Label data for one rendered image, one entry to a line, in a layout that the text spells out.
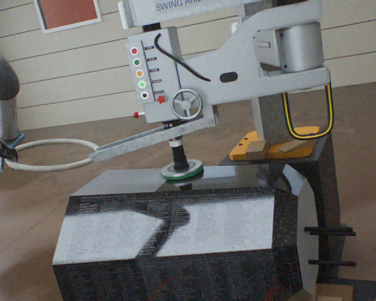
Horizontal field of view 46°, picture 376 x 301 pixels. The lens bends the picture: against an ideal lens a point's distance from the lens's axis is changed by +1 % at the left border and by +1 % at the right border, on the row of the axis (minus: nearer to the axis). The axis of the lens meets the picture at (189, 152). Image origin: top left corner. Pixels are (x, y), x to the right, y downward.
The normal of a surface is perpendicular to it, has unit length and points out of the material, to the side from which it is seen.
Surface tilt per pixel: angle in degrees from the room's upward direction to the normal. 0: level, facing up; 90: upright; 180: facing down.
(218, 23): 90
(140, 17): 90
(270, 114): 90
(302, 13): 90
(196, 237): 45
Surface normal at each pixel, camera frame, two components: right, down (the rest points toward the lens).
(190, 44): -0.29, 0.33
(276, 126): 0.11, 0.26
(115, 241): -0.38, -0.43
